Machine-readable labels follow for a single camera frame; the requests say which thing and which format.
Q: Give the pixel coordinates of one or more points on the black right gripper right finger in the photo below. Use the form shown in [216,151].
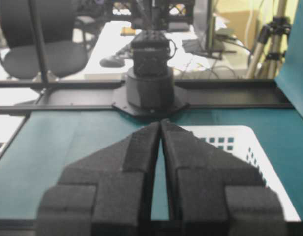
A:
[213,193]

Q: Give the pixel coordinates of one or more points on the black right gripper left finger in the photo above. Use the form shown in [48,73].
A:
[107,193]

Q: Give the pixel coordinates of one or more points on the white perforated plastic basket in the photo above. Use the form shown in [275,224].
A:
[241,142]

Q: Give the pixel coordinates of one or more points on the white desk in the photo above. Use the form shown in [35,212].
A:
[152,54]

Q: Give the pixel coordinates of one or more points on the teal backdrop panel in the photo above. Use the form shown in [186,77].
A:
[290,78]

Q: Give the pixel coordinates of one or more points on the cardboard box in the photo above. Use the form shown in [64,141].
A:
[244,23]

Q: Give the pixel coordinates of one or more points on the black office chair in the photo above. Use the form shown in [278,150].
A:
[64,56]

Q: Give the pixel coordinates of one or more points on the computer monitor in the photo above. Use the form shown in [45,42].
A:
[207,45]

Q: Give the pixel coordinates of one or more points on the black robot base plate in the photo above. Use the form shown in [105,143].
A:
[120,102]

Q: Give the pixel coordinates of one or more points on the black frame rail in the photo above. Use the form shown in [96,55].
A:
[202,94]

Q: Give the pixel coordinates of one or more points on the camera tripod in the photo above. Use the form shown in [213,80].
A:
[267,55]

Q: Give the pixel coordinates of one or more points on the black frame upright post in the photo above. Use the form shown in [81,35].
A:
[39,40]

